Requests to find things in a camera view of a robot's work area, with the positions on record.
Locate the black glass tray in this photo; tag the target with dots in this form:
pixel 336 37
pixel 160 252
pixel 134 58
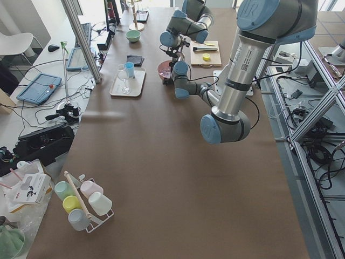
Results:
pixel 142 16

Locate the white chair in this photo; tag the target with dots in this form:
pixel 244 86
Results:
pixel 16 44

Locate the grey folded cloth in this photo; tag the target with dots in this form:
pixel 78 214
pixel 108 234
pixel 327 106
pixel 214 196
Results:
pixel 136 60

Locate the clear ice cubes pile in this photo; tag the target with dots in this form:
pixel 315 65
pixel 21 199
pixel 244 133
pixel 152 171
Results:
pixel 164 70

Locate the pink bowl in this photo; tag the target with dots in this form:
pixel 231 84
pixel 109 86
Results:
pixel 163 64

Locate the light blue cup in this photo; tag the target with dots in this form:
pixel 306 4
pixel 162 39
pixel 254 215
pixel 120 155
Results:
pixel 130 69

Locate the grey rack cup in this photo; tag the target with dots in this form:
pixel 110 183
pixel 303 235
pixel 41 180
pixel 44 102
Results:
pixel 78 219

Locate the pink rack cup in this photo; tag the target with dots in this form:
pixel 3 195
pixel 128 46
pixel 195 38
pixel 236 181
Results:
pixel 89 187

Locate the green bowl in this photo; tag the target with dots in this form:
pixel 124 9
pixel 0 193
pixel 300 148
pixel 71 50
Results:
pixel 133 36

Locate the cream rabbit tray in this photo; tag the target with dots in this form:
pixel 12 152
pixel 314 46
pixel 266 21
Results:
pixel 135 84

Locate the black monitor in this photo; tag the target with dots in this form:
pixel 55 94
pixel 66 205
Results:
pixel 112 16

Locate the black computer mouse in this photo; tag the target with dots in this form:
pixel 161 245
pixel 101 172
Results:
pixel 53 47

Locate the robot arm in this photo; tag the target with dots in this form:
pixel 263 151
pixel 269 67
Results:
pixel 193 20
pixel 260 24

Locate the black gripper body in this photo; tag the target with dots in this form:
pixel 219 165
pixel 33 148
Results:
pixel 176 52
pixel 167 76

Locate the blue teach pendant near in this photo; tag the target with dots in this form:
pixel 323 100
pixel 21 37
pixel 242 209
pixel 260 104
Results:
pixel 40 89

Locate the white rack cup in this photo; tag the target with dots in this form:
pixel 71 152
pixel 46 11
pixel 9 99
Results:
pixel 100 203

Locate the white wire cup rack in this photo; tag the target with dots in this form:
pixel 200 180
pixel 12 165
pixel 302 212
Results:
pixel 96 220

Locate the green rack cup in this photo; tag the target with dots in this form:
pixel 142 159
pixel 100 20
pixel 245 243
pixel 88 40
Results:
pixel 63 190

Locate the aluminium frame post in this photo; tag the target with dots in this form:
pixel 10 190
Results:
pixel 72 16

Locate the yellow rack cup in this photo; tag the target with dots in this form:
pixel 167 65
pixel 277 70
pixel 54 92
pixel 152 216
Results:
pixel 70 203

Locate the steel muddler black tip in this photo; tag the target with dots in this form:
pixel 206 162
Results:
pixel 204 49

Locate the blue teach pendant far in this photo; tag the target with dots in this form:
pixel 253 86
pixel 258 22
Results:
pixel 76 60

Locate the white product box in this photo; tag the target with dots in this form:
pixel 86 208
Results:
pixel 32 189

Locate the wooden cup tree stand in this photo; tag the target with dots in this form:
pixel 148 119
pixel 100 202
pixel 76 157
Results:
pixel 135 25

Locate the half lemon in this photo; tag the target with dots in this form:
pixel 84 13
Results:
pixel 206 56

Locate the clear wine glass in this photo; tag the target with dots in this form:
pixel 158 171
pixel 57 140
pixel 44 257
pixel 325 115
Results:
pixel 123 76

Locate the bamboo cutting board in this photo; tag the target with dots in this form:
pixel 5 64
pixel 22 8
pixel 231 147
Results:
pixel 196 57

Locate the steel ice scoop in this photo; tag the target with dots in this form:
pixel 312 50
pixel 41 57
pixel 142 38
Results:
pixel 180 56

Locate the blue teach pendant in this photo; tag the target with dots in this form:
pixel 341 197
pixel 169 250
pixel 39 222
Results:
pixel 40 89
pixel 76 60

